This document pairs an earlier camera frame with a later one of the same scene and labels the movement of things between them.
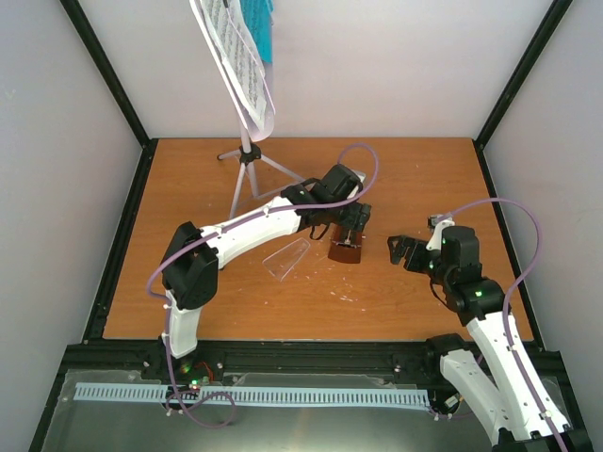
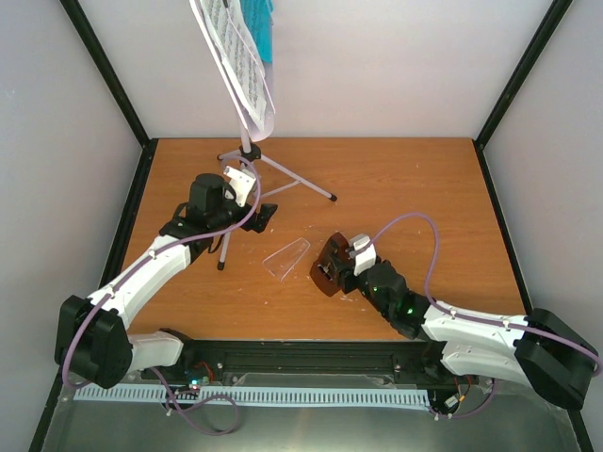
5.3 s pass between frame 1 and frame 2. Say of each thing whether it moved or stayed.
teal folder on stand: stayed
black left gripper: moved
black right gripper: moved
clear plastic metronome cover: stayed
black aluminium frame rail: stayed
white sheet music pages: stayed
